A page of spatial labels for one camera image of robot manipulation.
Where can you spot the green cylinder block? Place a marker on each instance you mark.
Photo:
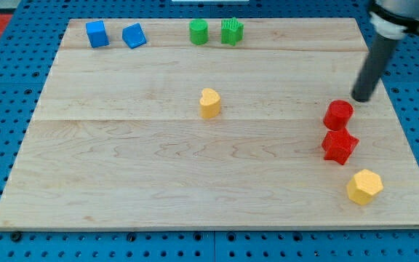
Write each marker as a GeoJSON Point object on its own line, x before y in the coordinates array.
{"type": "Point", "coordinates": [198, 31]}

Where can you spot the red cylinder block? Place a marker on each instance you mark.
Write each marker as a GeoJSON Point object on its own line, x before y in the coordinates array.
{"type": "Point", "coordinates": [338, 114]}

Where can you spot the blue cube block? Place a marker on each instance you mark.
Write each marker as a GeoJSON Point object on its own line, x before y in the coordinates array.
{"type": "Point", "coordinates": [96, 33]}

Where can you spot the blue wedge block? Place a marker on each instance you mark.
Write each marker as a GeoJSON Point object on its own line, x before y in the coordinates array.
{"type": "Point", "coordinates": [133, 36]}

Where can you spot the yellow hexagon block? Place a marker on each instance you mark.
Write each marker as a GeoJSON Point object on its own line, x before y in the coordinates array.
{"type": "Point", "coordinates": [364, 187]}

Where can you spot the red star block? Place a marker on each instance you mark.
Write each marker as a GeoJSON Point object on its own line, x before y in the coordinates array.
{"type": "Point", "coordinates": [339, 145]}

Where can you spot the green star block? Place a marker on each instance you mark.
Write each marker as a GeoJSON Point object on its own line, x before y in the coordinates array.
{"type": "Point", "coordinates": [231, 31]}

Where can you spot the wooden board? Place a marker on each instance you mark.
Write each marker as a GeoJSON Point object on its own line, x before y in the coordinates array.
{"type": "Point", "coordinates": [116, 141]}

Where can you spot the yellow heart block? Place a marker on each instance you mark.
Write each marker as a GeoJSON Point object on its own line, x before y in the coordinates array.
{"type": "Point", "coordinates": [209, 103]}

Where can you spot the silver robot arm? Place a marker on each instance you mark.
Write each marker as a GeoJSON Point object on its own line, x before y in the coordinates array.
{"type": "Point", "coordinates": [393, 19]}

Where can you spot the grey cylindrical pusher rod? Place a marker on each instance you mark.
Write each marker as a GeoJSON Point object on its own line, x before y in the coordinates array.
{"type": "Point", "coordinates": [373, 68]}

